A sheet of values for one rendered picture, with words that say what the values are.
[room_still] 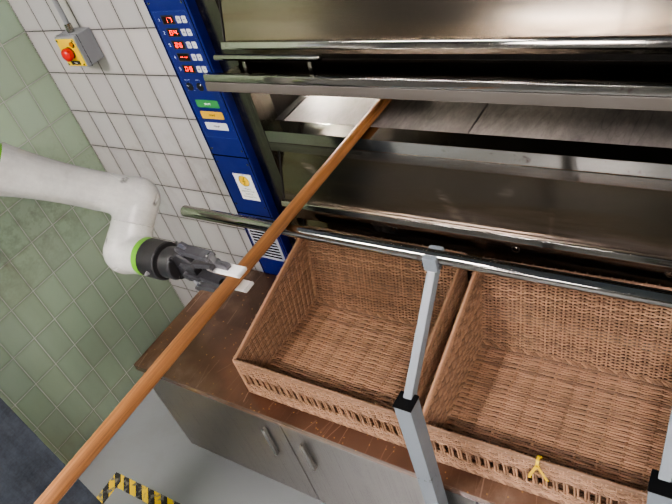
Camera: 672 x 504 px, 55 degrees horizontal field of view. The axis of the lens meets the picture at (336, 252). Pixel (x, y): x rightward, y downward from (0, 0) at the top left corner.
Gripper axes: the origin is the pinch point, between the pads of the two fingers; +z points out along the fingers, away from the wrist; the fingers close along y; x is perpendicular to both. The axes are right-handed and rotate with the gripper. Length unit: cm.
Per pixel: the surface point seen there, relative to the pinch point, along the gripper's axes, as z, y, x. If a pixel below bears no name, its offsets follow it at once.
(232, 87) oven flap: -22, -21, -41
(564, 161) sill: 54, 3, -55
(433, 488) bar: 39, 54, 5
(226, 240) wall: -71, 52, -56
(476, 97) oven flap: 42, -21, -41
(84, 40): -87, -29, -53
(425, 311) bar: 38.0, 11.0, -11.3
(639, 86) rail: 71, -24, -41
